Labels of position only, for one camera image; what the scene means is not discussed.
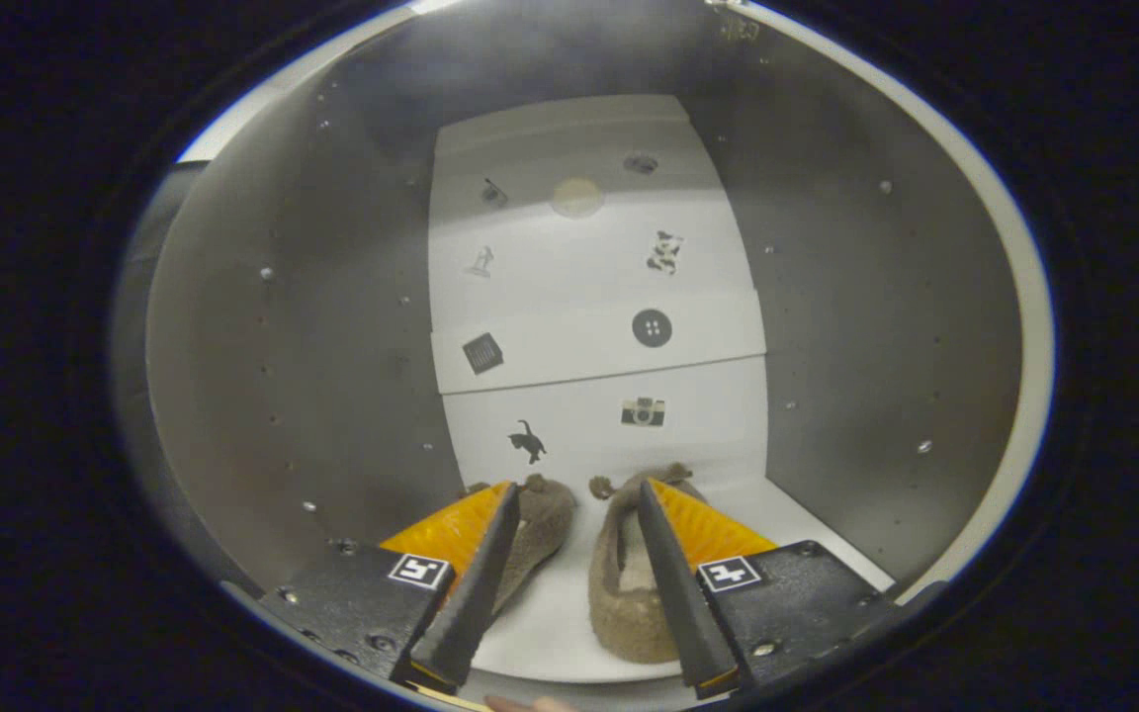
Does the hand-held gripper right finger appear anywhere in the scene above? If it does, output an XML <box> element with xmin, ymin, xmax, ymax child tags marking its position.
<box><xmin>637</xmin><ymin>479</ymin><xmax>912</xmax><ymax>700</ymax></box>

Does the grey shoe cabinet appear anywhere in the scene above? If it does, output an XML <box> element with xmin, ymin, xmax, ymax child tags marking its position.
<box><xmin>113</xmin><ymin>0</ymin><xmax>1057</xmax><ymax>693</ymax></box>

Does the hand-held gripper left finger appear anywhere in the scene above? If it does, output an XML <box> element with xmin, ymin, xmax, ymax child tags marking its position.
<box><xmin>258</xmin><ymin>480</ymin><xmax>522</xmax><ymax>693</ymax></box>

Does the brown fuzzy shoe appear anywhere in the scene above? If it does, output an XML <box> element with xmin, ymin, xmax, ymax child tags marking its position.
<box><xmin>461</xmin><ymin>474</ymin><xmax>578</xmax><ymax>619</ymax></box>
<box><xmin>586</xmin><ymin>463</ymin><xmax>719</xmax><ymax>666</ymax></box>

